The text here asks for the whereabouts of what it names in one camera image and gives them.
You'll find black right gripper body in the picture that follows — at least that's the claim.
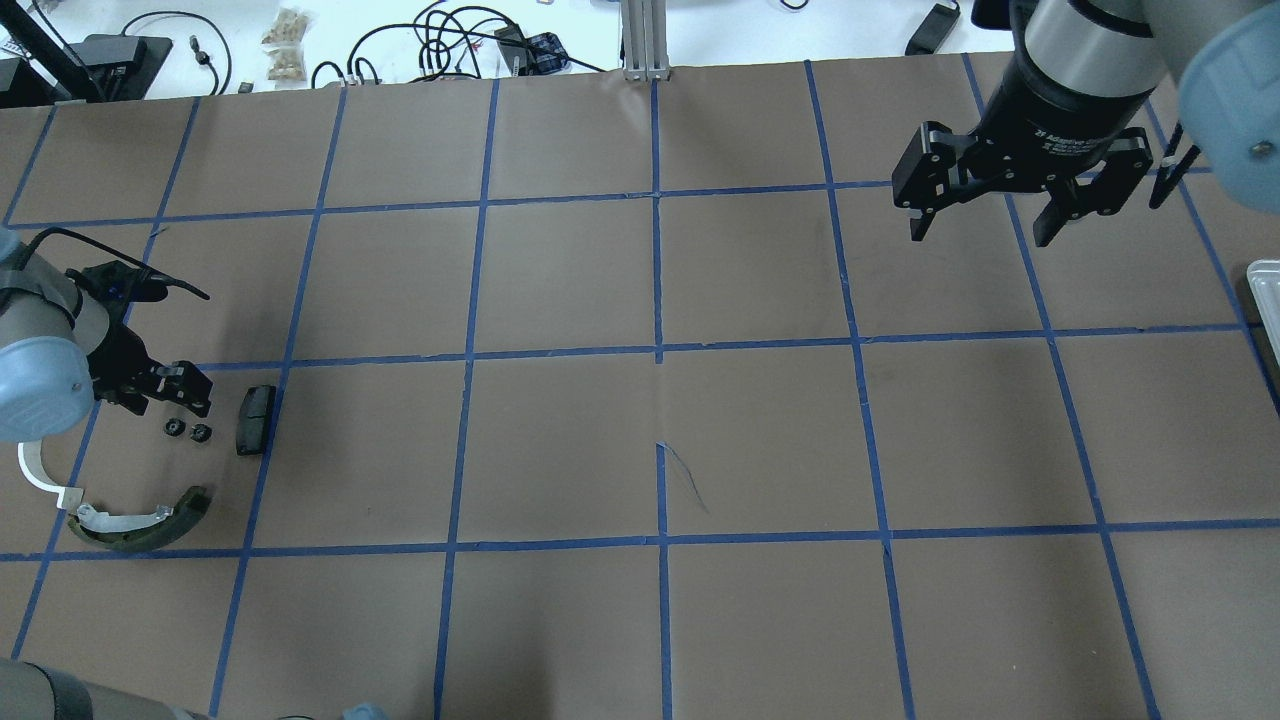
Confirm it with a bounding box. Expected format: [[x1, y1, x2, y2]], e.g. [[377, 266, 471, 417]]
[[892, 120, 1153, 217]]

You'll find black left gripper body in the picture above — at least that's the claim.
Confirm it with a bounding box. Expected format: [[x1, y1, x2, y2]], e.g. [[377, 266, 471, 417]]
[[95, 325, 212, 418]]

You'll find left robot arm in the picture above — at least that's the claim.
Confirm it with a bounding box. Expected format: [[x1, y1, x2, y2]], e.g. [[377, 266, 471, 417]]
[[1, 227, 212, 443]]

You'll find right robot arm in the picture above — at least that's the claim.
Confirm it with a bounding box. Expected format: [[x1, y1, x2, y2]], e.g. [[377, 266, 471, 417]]
[[891, 1, 1279, 247]]

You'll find ribbed metal tray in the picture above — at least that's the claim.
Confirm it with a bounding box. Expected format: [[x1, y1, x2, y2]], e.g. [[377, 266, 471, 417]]
[[1245, 259, 1280, 363]]

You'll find white curved plastic part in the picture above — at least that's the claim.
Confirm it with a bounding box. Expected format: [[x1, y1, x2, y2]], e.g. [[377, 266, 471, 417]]
[[17, 439, 84, 512]]

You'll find black brake pad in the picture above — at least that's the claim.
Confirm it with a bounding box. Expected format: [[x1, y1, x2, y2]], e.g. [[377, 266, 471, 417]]
[[236, 386, 276, 457]]

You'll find dark curved brake shoe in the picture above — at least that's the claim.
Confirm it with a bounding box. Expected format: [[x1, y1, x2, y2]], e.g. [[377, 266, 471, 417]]
[[67, 486, 212, 553]]

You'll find black power adapter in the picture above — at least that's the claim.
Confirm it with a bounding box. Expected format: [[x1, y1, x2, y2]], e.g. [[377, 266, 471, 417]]
[[904, 1, 963, 56]]

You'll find loose thin thread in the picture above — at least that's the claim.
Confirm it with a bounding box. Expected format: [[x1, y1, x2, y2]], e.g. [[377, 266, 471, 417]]
[[657, 442, 708, 512]]

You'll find aluminium frame post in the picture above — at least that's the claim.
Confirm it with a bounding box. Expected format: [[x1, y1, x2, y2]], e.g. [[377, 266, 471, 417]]
[[618, 0, 671, 82]]

